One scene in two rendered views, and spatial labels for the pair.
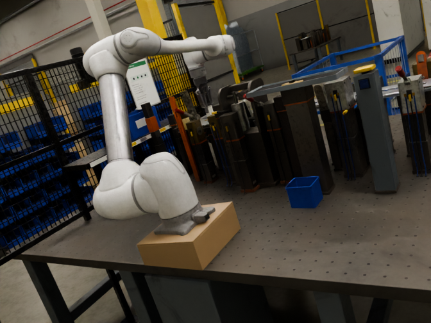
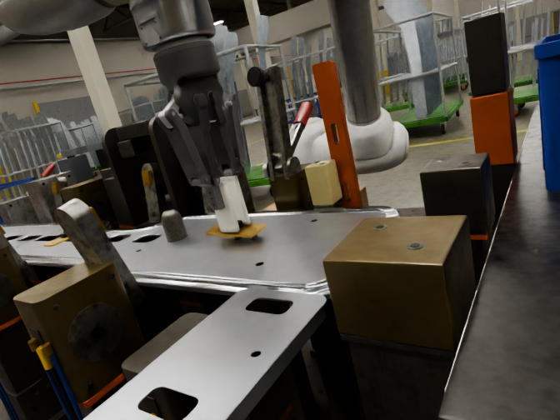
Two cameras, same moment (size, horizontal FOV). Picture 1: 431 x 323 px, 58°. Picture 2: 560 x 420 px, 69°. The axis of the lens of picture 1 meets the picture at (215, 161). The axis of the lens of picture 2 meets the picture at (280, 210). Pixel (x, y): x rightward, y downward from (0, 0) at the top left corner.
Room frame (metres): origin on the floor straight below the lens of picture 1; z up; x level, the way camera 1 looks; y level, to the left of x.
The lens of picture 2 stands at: (2.72, -0.01, 1.17)
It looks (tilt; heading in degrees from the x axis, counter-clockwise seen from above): 15 degrees down; 178
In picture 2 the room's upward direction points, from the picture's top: 14 degrees counter-clockwise
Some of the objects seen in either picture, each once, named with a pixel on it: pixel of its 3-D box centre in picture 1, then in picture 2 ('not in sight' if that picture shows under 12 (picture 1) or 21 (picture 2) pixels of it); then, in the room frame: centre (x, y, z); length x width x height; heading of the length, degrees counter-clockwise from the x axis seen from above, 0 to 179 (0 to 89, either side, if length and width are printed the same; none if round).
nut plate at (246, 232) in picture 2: not in sight; (234, 226); (2.19, -0.05, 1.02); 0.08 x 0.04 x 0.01; 51
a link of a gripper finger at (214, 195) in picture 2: not in sight; (208, 192); (2.21, -0.07, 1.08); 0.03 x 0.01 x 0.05; 141
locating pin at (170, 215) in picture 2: not in sight; (174, 227); (2.11, -0.15, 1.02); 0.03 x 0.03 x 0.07
